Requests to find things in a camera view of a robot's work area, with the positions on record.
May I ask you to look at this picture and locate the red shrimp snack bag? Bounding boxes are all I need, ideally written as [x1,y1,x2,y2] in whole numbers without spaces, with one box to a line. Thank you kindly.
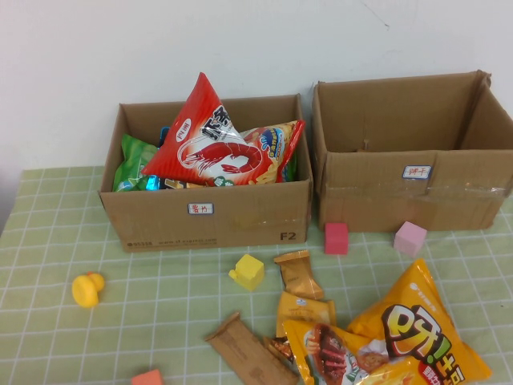
[140,71,306,188]

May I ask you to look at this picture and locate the small dark brown snack packet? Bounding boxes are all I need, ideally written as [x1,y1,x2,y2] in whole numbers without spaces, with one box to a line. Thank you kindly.
[262,335,297,364]

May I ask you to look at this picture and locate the green chip bag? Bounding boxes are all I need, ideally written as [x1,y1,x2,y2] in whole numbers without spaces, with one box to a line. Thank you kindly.
[280,150,298,182]
[111,134,161,193]

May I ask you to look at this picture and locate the yellow block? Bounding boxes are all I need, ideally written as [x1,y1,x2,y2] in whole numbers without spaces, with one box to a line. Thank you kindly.
[228,253,265,292]

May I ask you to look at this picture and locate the dark blue Vikar chip bag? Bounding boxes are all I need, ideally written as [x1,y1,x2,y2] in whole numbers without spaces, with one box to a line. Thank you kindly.
[143,126,192,193]

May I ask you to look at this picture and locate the dark pink cube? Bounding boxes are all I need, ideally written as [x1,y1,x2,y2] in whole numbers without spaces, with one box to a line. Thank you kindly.
[323,222,350,256]

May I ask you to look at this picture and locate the golden brown pastry packet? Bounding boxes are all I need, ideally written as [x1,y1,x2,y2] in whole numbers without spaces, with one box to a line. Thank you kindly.
[273,249,325,301]

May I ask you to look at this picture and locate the cardboard box with F2 print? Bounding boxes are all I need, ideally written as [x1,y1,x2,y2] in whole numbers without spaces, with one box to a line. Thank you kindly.
[98,94,314,253]

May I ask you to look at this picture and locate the yellow pastry packet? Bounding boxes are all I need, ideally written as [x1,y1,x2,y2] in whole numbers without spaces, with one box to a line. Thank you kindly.
[275,291,337,340]

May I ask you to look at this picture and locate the green checkered tablecloth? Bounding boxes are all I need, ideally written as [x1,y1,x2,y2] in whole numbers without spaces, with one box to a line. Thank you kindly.
[0,166,513,385]

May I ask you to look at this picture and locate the brown paper packet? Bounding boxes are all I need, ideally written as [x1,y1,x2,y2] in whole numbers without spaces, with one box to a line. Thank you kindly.
[204,311,300,385]

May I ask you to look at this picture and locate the light pink cube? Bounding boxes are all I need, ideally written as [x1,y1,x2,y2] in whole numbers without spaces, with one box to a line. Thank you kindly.
[393,220,427,258]

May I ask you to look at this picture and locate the cardboard box with clear tape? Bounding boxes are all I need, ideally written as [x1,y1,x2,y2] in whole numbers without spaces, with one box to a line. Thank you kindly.
[311,70,513,233]

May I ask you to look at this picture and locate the yellow bag with meat picture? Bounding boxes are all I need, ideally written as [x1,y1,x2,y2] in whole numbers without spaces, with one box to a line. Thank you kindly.
[282,319,422,385]

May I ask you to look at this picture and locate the large orange potato chip bag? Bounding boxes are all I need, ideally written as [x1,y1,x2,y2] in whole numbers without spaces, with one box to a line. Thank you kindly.
[346,258,493,385]

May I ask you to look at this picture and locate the yellow rubber duck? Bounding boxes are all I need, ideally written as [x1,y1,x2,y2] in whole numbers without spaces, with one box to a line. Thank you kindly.
[71,271,106,309]

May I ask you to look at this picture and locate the orange block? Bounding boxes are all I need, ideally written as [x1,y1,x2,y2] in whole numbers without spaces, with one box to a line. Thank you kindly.
[131,369,164,385]

